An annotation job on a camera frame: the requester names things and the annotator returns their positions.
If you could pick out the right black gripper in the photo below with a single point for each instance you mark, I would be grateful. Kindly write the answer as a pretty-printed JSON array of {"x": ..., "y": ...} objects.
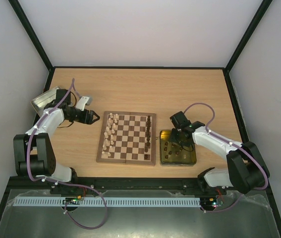
[{"x": 177, "y": 137}]

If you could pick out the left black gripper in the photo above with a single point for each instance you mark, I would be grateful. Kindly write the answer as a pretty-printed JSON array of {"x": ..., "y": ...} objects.
[{"x": 87, "y": 117}]

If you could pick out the gold tin box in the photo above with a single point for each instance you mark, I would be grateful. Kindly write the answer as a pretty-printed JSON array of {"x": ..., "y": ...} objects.
[{"x": 172, "y": 154}]

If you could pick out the dark king piece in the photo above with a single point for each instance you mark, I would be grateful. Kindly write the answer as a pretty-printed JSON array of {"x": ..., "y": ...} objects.
[{"x": 148, "y": 134}]

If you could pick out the wooden chess board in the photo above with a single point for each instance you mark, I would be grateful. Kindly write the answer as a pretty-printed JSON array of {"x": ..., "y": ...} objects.
[{"x": 128, "y": 137}]

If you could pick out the silver tin lid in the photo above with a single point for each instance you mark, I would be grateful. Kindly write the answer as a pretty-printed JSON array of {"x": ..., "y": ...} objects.
[{"x": 40, "y": 102}]

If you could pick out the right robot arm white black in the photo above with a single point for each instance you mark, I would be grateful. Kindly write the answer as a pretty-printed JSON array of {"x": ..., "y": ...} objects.
[{"x": 246, "y": 169}]

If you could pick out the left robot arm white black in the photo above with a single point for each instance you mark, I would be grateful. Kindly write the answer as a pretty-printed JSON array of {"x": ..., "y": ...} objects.
[{"x": 33, "y": 151}]

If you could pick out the white bishop near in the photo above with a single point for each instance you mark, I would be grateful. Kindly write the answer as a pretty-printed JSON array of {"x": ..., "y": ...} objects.
[{"x": 106, "y": 142}]

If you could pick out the dark knight far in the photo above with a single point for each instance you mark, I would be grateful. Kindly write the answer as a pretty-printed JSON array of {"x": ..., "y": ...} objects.
[{"x": 149, "y": 122}]

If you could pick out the white rook near corner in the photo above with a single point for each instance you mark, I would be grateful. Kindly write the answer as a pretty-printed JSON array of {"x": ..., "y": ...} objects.
[{"x": 104, "y": 154}]

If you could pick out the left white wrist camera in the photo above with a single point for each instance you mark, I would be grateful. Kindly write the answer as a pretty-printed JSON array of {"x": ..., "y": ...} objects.
[{"x": 84, "y": 101}]

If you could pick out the black aluminium frame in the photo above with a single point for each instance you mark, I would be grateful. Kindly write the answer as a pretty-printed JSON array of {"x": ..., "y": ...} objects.
[{"x": 187, "y": 185}]

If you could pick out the white slotted cable duct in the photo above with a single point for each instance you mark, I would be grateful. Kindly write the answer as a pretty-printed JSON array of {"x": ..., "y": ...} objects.
[{"x": 110, "y": 202}]

